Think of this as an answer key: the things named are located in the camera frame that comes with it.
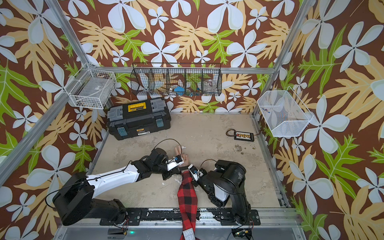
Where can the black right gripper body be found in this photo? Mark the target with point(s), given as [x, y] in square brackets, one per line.
[201, 183]

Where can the black charging board yellow connectors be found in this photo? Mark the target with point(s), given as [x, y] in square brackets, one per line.
[244, 136]

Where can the red black plaid sleeve forearm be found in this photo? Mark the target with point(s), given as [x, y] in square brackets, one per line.
[188, 204]

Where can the black wrist watch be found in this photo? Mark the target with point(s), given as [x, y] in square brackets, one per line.
[184, 168]

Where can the blue object in basket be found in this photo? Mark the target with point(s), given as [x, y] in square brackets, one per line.
[179, 91]

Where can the black wire basket back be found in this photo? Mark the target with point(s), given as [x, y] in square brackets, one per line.
[198, 79]

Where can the aluminium frame post left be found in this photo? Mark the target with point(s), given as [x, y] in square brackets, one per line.
[68, 31]

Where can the white wire basket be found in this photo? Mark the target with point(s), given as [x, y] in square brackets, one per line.
[285, 113]
[91, 87]

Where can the white wire basket right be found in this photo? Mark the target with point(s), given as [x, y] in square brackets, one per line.
[285, 113]

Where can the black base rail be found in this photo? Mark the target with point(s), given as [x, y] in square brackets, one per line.
[222, 216]

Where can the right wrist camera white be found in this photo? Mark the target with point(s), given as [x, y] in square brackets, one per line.
[194, 172]

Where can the white wire basket left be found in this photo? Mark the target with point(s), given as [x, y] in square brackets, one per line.
[91, 87]

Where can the black plastic toolbox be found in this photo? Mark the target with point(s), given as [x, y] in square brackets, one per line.
[138, 119]

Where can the mannequin hand peace sign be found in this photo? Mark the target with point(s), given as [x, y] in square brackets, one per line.
[185, 157]

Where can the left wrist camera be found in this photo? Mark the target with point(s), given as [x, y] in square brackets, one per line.
[173, 163]

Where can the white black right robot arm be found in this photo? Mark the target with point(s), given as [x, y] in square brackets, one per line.
[226, 182]

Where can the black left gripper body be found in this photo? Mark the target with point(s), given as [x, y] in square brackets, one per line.
[166, 173]

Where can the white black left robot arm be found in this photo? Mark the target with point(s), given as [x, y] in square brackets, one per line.
[77, 199]

